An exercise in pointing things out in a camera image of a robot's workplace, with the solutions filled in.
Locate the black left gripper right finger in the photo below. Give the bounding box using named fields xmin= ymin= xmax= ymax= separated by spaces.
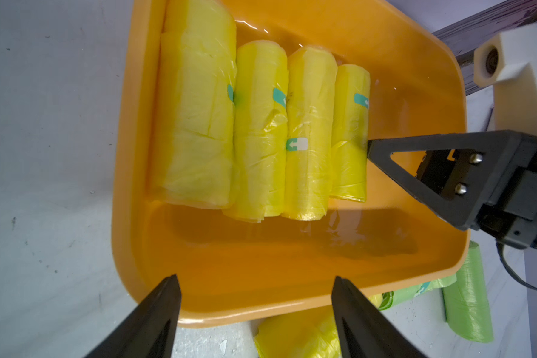
xmin=331 ymin=276 xmax=424 ymax=358

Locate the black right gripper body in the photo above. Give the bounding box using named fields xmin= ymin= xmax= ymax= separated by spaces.
xmin=477 ymin=152 xmax=537 ymax=249

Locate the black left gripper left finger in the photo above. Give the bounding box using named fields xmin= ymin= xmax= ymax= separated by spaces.
xmin=87 ymin=275 xmax=182 ymax=357

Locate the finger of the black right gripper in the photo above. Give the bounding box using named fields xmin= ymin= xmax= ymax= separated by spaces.
xmin=368 ymin=131 xmax=537 ymax=231

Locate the green trash bag roll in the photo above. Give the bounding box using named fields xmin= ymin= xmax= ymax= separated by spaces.
xmin=378 ymin=274 xmax=456 ymax=311
xmin=442 ymin=241 xmax=494 ymax=343

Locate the orange plastic storage box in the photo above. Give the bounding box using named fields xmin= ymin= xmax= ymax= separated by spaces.
xmin=111 ymin=1 xmax=469 ymax=328

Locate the yellow trash bag roll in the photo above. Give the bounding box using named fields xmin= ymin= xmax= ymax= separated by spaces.
xmin=223 ymin=40 xmax=289 ymax=223
xmin=253 ymin=292 xmax=383 ymax=358
xmin=331 ymin=64 xmax=371 ymax=202
xmin=283 ymin=47 xmax=337 ymax=221
xmin=149 ymin=1 xmax=237 ymax=209

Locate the purple glass vase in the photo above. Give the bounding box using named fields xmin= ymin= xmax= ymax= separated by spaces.
xmin=433 ymin=0 xmax=537 ymax=95

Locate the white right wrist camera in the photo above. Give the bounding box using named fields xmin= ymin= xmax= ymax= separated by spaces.
xmin=474 ymin=22 xmax=537 ymax=136

